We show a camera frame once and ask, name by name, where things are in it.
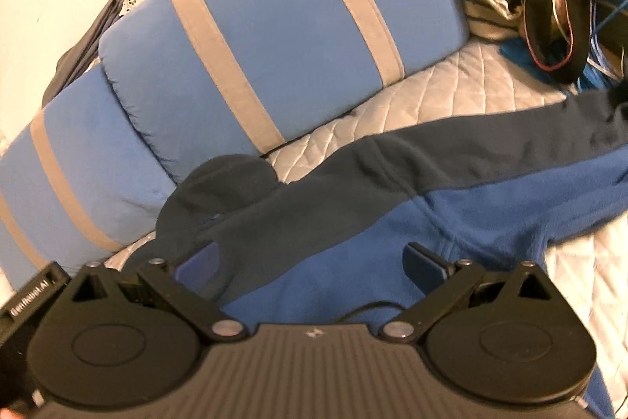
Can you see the blue fleece jacket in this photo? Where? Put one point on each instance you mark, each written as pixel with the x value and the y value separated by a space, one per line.
pixel 441 183

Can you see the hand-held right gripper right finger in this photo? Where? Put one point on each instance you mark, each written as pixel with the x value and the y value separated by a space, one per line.
pixel 422 268

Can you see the blue pillow with grey stripes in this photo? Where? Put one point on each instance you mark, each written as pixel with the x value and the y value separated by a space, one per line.
pixel 98 154
pixel 294 31

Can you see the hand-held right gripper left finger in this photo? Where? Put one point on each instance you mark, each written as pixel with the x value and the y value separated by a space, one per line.
pixel 198 266

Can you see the folded grey cloth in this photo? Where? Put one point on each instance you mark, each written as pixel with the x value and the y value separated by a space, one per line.
pixel 78 55

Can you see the grey quilted bedspread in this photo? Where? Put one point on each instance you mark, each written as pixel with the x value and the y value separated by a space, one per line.
pixel 441 90

